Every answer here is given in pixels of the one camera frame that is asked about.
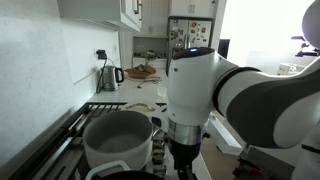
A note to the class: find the black wall plug adapter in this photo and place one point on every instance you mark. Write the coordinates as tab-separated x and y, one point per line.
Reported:
101	54

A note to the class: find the stainless steel refrigerator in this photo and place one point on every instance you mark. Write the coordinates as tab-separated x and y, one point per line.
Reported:
187	32

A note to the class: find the small clear plastic cup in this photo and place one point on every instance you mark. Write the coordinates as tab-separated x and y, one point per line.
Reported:
161	91

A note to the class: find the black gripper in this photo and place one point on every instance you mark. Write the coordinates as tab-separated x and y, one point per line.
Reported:
183	156

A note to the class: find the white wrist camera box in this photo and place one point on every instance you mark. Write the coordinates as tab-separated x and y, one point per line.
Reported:
222	137

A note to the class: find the steel electric kettle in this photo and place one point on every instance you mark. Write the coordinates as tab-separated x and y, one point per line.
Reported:
112	77

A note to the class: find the white upper cabinet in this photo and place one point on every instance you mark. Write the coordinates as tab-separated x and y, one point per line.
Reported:
118	14

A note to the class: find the wooden basket with handle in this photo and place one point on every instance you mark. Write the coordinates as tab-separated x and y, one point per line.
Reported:
141	72

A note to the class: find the white saucepan with steel handle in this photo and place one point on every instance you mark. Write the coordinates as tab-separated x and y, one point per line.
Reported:
119	135

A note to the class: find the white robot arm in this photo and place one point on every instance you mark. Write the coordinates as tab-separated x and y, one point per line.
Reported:
266	111

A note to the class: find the stove knob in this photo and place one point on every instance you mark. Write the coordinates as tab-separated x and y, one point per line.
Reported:
158	157
160	171
158	143

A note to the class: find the black gas stove top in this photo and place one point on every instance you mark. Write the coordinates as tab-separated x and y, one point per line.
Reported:
62	156

